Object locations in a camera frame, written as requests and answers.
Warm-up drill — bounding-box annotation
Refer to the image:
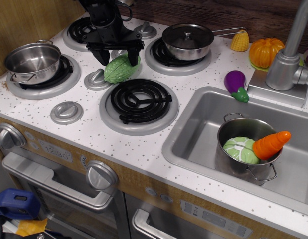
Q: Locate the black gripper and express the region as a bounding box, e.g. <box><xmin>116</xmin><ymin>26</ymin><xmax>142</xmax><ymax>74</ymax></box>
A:
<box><xmin>79</xmin><ymin>0</ymin><xmax>144</xmax><ymax>67</ymax></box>

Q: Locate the green bumpy toy squash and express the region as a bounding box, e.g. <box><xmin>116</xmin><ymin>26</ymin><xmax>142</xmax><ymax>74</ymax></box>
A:
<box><xmin>104</xmin><ymin>54</ymin><xmax>141</xmax><ymax>84</ymax></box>

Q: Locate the steel pan with lid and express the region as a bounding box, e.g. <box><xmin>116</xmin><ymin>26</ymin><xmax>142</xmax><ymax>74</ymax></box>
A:
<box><xmin>162</xmin><ymin>23</ymin><xmax>247</xmax><ymax>61</ymax></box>

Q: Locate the steel pot on left burner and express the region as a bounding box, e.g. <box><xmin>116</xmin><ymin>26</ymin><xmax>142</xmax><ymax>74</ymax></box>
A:
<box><xmin>4</xmin><ymin>40</ymin><xmax>61</xmax><ymax>85</ymax></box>

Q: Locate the steel pot in sink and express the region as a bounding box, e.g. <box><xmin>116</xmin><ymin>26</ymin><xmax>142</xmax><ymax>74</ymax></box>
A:
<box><xmin>215</xmin><ymin>113</ymin><xmax>282</xmax><ymax>185</ymax></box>

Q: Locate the silver stove knob upper middle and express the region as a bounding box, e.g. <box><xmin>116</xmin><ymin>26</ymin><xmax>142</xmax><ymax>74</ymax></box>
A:
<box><xmin>111</xmin><ymin>50</ymin><xmax>128</xmax><ymax>60</ymax></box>

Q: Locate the silver stove knob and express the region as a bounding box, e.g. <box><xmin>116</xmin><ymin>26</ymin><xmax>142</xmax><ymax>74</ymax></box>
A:
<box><xmin>50</xmin><ymin>101</ymin><xmax>84</xmax><ymax>125</ymax></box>
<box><xmin>84</xmin><ymin>69</ymin><xmax>112</xmax><ymax>91</ymax></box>
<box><xmin>134</xmin><ymin>21</ymin><xmax>157</xmax><ymax>40</ymax></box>
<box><xmin>111</xmin><ymin>50</ymin><xmax>128</xmax><ymax>60</ymax></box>

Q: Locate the silver stove knob back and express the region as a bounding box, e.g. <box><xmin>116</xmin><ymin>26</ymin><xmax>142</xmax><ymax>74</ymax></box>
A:
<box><xmin>134</xmin><ymin>21</ymin><xmax>157</xmax><ymax>40</ymax></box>

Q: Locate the back right black burner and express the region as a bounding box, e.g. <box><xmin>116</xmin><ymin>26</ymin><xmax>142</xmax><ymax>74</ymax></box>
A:
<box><xmin>145</xmin><ymin>38</ymin><xmax>212</xmax><ymax>76</ymax></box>

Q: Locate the black burner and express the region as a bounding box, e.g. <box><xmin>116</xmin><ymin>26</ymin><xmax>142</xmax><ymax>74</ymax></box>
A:
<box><xmin>145</xmin><ymin>38</ymin><xmax>212</xmax><ymax>76</ymax></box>
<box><xmin>99</xmin><ymin>79</ymin><xmax>178</xmax><ymax>136</ymax></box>
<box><xmin>6</xmin><ymin>54</ymin><xmax>81</xmax><ymax>100</ymax></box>
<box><xmin>62</xmin><ymin>17</ymin><xmax>96</xmax><ymax>52</ymax></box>

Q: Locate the back left black burner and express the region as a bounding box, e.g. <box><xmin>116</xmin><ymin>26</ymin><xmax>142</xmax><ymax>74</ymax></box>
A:
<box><xmin>62</xmin><ymin>17</ymin><xmax>96</xmax><ymax>52</ymax></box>

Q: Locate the hanging silver utensil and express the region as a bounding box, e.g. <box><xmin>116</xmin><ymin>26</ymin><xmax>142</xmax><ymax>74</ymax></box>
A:
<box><xmin>118</xmin><ymin>0</ymin><xmax>137</xmax><ymax>7</ymax></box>

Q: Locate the left front black burner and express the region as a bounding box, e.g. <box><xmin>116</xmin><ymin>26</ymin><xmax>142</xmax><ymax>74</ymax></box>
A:
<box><xmin>6</xmin><ymin>54</ymin><xmax>81</xmax><ymax>100</ymax></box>

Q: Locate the silver stove knob front left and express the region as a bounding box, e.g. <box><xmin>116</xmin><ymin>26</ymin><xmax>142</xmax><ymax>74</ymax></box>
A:
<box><xmin>50</xmin><ymin>101</ymin><xmax>84</xmax><ymax>125</ymax></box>

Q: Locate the silver sink basin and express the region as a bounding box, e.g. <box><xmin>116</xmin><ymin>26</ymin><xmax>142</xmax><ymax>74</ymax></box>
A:
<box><xmin>162</xmin><ymin>87</ymin><xmax>308</xmax><ymax>215</ymax></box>

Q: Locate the toy purple eggplant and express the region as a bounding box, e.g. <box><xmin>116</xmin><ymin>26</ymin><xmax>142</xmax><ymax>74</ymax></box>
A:
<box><xmin>224</xmin><ymin>70</ymin><xmax>249</xmax><ymax>103</ymax></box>

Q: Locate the toy yellow corn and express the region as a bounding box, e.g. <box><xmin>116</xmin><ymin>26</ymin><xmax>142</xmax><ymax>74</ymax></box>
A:
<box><xmin>230</xmin><ymin>29</ymin><xmax>249</xmax><ymax>52</ymax></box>

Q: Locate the silver oven dial right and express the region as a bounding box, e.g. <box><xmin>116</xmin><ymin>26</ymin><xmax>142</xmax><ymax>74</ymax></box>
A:
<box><xmin>86</xmin><ymin>160</ymin><xmax>118</xmax><ymax>191</ymax></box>

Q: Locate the silver oven dial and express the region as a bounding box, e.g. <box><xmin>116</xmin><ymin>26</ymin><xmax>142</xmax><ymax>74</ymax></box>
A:
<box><xmin>0</xmin><ymin>123</ymin><xmax>27</xmax><ymax>150</ymax></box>
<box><xmin>86</xmin><ymin>160</ymin><xmax>118</xmax><ymax>191</ymax></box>

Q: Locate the silver oven dial left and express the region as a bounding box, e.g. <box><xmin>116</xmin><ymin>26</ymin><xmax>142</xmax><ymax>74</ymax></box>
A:
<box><xmin>0</xmin><ymin>123</ymin><xmax>27</xmax><ymax>150</ymax></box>

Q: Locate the toy orange pumpkin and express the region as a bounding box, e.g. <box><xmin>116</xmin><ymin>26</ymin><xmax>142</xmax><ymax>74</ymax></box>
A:
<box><xmin>249</xmin><ymin>38</ymin><xmax>285</xmax><ymax>69</ymax></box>

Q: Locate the toy green cabbage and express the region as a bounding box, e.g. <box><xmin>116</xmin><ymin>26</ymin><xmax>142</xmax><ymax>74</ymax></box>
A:
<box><xmin>223</xmin><ymin>137</ymin><xmax>260</xmax><ymax>164</ymax></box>

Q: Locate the silver faucet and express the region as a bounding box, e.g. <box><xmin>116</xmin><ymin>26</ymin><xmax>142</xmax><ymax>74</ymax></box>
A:
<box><xmin>246</xmin><ymin>0</ymin><xmax>308</xmax><ymax>108</ymax></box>

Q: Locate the toy orange carrot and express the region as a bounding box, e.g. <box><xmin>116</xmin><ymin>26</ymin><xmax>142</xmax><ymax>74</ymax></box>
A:
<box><xmin>252</xmin><ymin>131</ymin><xmax>291</xmax><ymax>160</ymax></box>

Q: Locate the blue clamp tool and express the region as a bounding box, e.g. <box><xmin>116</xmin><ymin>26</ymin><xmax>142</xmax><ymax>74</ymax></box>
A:
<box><xmin>0</xmin><ymin>188</ymin><xmax>41</xmax><ymax>220</ymax></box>

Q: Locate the yellow cloth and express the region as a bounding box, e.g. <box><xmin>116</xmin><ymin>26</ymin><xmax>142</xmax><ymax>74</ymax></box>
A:
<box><xmin>16</xmin><ymin>218</ymin><xmax>48</xmax><ymax>237</ymax></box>

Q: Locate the silver oven door handle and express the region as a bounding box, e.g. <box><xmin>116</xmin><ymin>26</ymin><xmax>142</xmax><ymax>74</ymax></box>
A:
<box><xmin>2</xmin><ymin>152</ymin><xmax>113</xmax><ymax>212</ymax></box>

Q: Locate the silver dishwasher door handle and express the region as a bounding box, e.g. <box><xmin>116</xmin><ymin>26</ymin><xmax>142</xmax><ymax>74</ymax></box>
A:
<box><xmin>132</xmin><ymin>209</ymin><xmax>175</xmax><ymax>239</ymax></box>

